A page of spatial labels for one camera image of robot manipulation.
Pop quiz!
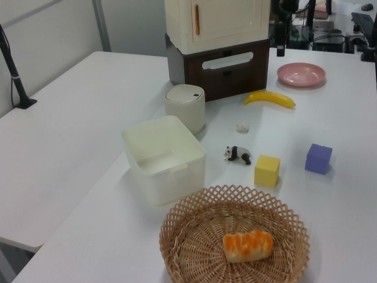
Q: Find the black camera stand pole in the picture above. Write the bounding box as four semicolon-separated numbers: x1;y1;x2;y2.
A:
0;23;38;110

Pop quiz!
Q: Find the purple foam cube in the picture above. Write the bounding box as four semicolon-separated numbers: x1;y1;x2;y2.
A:
304;143;333;175

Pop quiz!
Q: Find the black desk clamp mount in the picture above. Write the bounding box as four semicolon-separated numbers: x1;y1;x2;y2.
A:
359;44;377;62

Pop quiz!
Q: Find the small beige lidded trash can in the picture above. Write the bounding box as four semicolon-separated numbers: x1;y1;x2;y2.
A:
164;84;206;136

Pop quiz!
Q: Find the black computer case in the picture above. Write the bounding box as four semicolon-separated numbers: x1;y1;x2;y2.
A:
312;34;345;53

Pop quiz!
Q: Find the pink box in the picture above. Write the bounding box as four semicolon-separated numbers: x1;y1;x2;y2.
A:
314;5;329;20

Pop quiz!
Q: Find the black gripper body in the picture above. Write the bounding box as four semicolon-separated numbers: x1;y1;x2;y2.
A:
275;22;287;50

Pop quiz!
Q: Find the black computer keyboard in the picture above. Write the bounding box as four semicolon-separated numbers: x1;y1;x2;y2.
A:
351;12;377;48

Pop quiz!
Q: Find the pink plastic plate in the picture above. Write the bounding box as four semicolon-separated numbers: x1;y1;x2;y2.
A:
276;62;327;88

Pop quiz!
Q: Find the yellow foam cube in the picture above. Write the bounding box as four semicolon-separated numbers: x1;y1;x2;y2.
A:
254;154;281;187

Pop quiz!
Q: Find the orange-topped toy bread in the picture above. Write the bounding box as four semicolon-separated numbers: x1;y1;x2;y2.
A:
222;231;274;264

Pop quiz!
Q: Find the yellow toy banana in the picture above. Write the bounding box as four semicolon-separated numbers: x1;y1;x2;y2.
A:
243;90;296;109

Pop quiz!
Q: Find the cream open plastic storage box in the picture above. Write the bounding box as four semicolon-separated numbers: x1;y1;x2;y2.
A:
121;115;207;208

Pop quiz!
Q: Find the cream plastic cabinet with handles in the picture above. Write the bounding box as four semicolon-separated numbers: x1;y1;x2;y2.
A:
164;0;270;55

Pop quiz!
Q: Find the dark brown drawer box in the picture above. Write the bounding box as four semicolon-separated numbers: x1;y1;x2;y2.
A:
164;32;271;103

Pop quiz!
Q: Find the black and white panda figurine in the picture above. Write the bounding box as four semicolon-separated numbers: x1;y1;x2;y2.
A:
223;145;253;166

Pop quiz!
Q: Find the woven wicker basket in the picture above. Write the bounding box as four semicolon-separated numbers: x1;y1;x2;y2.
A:
158;185;311;283

